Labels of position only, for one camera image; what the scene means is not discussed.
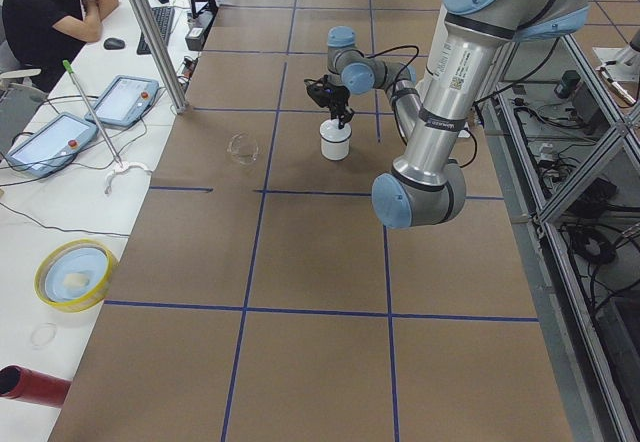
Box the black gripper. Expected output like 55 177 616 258
305 74 355 128

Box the aluminium frame rail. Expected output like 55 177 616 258
478 25 639 441

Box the teach pendant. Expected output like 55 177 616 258
7 112 98 178
92 75 160 128

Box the near teach pendant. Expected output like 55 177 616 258
7 112 98 178

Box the black keyboard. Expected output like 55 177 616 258
136 5 177 56

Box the far teach pendant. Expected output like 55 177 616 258
92 75 160 128

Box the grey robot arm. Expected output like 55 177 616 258
327 0 589 229
304 26 422 142

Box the red cylinder tube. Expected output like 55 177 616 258
1 365 71 408

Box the seated person black shirt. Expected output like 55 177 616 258
2 0 119 92

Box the aluminium frame post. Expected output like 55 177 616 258
129 0 187 114

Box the metal reacher grabber tool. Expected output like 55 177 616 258
62 59 152 195

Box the black computer mouse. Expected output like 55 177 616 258
103 37 126 50

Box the white enamel mug lid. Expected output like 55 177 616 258
319 119 352 144

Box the white enamel mug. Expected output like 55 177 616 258
319 119 352 161

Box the yellow tape roll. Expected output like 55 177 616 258
34 239 118 313

